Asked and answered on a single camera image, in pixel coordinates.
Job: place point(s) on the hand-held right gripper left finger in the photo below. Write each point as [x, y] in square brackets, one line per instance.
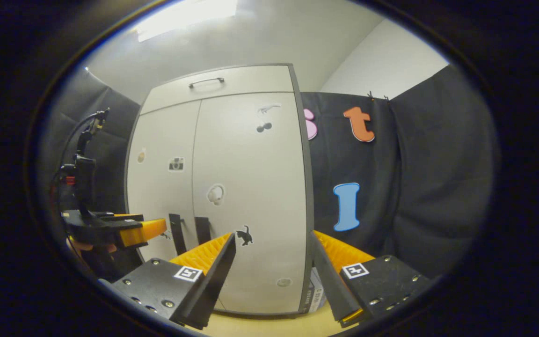
[211, 285]

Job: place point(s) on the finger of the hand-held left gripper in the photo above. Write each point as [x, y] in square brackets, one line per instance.
[101, 231]
[124, 217]

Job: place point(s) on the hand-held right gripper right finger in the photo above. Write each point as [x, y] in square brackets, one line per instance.
[330, 285]

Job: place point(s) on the white cabinet door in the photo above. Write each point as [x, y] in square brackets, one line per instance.
[162, 196]
[251, 164]

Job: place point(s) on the white shoe cabinet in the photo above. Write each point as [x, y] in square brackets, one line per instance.
[308, 187]

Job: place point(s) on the black backdrop cloth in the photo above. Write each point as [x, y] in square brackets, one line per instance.
[438, 187]

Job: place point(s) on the white drawer front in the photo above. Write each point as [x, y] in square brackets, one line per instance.
[251, 82]

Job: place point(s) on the ceiling light panel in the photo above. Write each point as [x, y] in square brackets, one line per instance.
[185, 16]

